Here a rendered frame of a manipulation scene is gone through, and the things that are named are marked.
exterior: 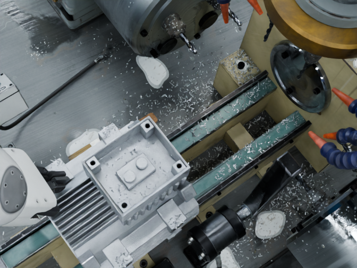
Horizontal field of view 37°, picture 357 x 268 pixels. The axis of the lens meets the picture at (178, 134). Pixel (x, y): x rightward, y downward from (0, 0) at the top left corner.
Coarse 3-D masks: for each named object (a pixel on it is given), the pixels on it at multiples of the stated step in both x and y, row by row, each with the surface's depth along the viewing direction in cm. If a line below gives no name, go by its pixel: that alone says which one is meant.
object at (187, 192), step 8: (136, 120) 86; (128, 128) 86; (184, 184) 82; (184, 192) 81; (192, 192) 82; (184, 200) 82; (80, 256) 78; (88, 256) 77; (88, 264) 77; (96, 264) 77
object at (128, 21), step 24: (96, 0) 99; (120, 0) 92; (144, 0) 88; (168, 0) 89; (192, 0) 94; (216, 0) 96; (120, 24) 95; (144, 24) 91; (168, 24) 94; (192, 24) 103; (144, 48) 99; (168, 48) 104
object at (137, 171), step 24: (144, 120) 79; (120, 144) 80; (144, 144) 81; (168, 144) 78; (96, 168) 77; (120, 168) 78; (144, 168) 78; (168, 168) 80; (144, 192) 78; (168, 192) 81; (120, 216) 75
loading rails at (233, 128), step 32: (256, 96) 107; (192, 128) 104; (224, 128) 108; (288, 128) 105; (256, 160) 101; (224, 192) 106; (32, 224) 94; (0, 256) 93; (32, 256) 95; (64, 256) 101
